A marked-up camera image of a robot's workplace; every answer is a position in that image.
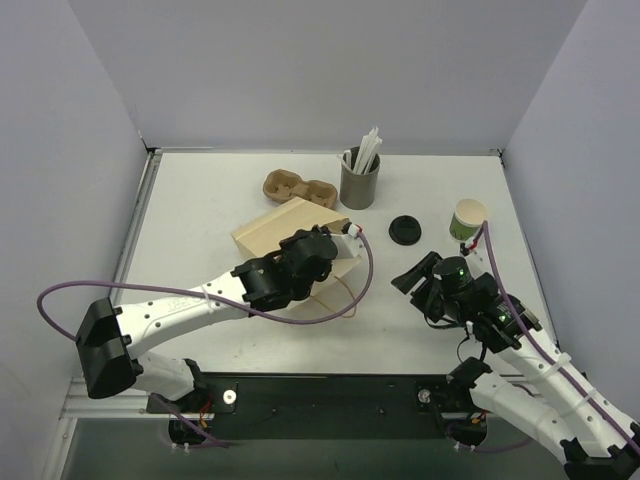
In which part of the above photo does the brown paper bag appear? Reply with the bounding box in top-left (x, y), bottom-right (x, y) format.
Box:
top-left (231, 199), bottom-right (366, 310)

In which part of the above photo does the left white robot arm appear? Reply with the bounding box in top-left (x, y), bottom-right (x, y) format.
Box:
top-left (75, 227), bottom-right (338, 412)

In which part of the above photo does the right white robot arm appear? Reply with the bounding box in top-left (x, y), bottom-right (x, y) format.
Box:
top-left (391, 252), bottom-right (639, 479)

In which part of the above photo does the brown cardboard cup carrier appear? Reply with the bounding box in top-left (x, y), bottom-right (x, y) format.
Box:
top-left (262, 169), bottom-right (338, 209)

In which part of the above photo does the grey straw holder cup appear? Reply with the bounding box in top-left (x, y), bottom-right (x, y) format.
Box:
top-left (339, 147), bottom-right (381, 210)

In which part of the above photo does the white wrapped straw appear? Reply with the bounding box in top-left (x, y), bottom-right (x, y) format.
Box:
top-left (352, 126), bottom-right (382, 175)

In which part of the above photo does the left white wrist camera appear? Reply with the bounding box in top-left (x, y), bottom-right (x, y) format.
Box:
top-left (331, 222), bottom-right (366, 261)

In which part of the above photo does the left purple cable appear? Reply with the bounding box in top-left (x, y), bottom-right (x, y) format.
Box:
top-left (37, 230), bottom-right (376, 446)

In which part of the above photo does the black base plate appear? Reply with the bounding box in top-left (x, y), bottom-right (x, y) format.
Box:
top-left (171, 373), bottom-right (488, 444)

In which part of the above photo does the aluminium frame rail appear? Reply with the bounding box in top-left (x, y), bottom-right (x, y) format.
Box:
top-left (60, 377), bottom-right (148, 419)

